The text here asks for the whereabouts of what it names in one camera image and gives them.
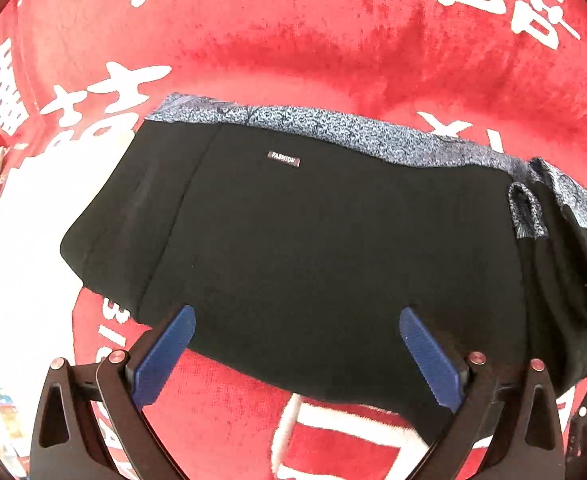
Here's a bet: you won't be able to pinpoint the black pants with blue trim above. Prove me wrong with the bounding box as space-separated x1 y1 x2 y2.
60 94 587 442

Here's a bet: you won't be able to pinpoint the red bedspread with white characters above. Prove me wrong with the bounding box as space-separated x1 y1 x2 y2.
0 0 587 479

